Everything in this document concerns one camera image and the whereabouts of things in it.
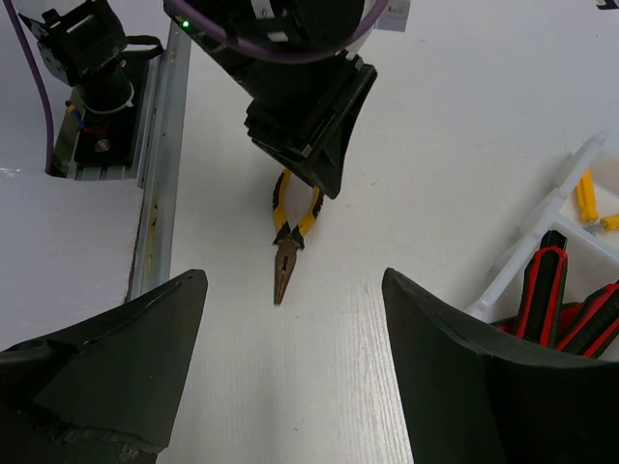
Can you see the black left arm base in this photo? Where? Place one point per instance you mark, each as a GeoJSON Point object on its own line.
{"type": "Point", "coordinates": [85, 46]}

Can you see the aluminium rail front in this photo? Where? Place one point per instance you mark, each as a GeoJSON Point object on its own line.
{"type": "Point", "coordinates": [141, 146]}

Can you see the white compartment organizer tray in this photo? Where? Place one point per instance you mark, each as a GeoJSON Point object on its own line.
{"type": "Point", "coordinates": [593, 259]}

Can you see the yellow screwdriver long shaft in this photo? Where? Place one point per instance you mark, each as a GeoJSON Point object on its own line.
{"type": "Point", "coordinates": [586, 202]}

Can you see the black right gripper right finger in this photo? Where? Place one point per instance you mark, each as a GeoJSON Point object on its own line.
{"type": "Point", "coordinates": [471, 393]}

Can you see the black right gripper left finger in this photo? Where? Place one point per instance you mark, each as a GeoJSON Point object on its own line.
{"type": "Point", "coordinates": [107, 389]}

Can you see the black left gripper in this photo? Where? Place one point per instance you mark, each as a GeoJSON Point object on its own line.
{"type": "Point", "coordinates": [303, 115]}

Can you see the yellow screwdriver short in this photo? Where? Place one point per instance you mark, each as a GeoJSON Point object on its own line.
{"type": "Point", "coordinates": [610, 223]}

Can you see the yellow pliers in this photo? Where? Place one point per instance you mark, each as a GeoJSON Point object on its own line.
{"type": "Point", "coordinates": [290, 239]}

